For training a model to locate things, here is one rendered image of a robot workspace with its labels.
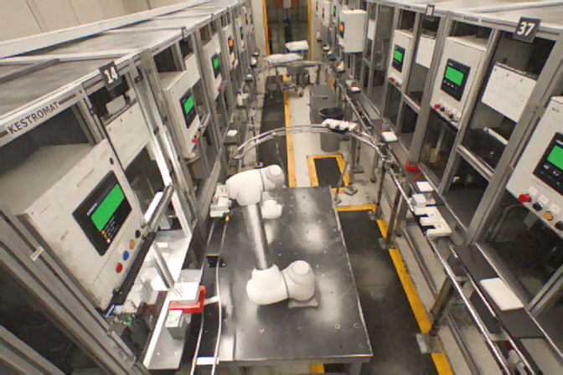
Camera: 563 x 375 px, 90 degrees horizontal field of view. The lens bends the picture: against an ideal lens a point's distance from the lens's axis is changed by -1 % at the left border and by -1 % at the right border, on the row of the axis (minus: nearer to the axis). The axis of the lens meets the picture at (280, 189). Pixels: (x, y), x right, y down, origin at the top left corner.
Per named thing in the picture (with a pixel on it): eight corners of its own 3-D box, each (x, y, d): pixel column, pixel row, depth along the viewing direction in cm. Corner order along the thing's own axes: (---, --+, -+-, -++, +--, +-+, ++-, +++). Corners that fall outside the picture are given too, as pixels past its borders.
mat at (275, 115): (296, 193, 368) (296, 192, 368) (251, 197, 371) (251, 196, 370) (286, 74, 838) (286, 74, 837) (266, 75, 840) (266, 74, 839)
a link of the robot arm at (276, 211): (263, 221, 214) (262, 204, 219) (283, 219, 213) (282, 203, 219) (261, 216, 204) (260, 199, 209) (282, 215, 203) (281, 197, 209)
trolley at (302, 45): (312, 83, 748) (312, 43, 690) (291, 85, 744) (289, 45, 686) (305, 74, 815) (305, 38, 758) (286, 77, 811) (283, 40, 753)
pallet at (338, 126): (322, 130, 334) (322, 122, 328) (327, 125, 343) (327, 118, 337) (351, 136, 317) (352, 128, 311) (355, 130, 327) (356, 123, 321)
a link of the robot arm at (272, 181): (279, 172, 171) (257, 177, 169) (281, 157, 155) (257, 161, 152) (286, 192, 166) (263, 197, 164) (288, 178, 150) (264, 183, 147)
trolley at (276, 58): (271, 103, 648) (266, 58, 590) (264, 95, 691) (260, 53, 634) (306, 96, 667) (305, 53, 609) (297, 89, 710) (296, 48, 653)
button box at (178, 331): (184, 338, 135) (177, 326, 128) (168, 338, 135) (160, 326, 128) (188, 322, 141) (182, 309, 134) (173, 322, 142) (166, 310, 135)
